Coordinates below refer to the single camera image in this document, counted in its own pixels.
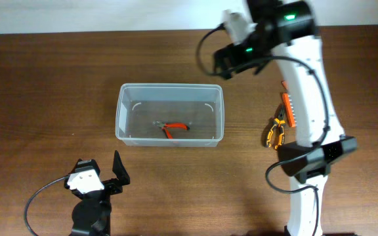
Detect red black cutting pliers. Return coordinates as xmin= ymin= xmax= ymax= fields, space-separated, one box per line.
xmin=153 ymin=121 xmax=190 ymax=139

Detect orange scraper wooden handle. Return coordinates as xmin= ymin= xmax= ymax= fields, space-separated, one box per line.
xmin=282 ymin=81 xmax=288 ymax=90

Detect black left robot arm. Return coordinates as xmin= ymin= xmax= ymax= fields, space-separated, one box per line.
xmin=64 ymin=151 xmax=131 ymax=236

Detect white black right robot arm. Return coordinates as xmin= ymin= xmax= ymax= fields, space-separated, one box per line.
xmin=211 ymin=1 xmax=357 ymax=235

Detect clear plastic container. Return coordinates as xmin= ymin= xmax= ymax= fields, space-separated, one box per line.
xmin=115 ymin=83 xmax=224 ymax=148

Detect orange screwdriver bit holder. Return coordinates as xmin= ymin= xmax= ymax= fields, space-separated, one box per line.
xmin=282 ymin=92 xmax=297 ymax=128

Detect yellow black needle-nose pliers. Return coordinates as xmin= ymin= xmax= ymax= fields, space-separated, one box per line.
xmin=264 ymin=105 xmax=286 ymax=150

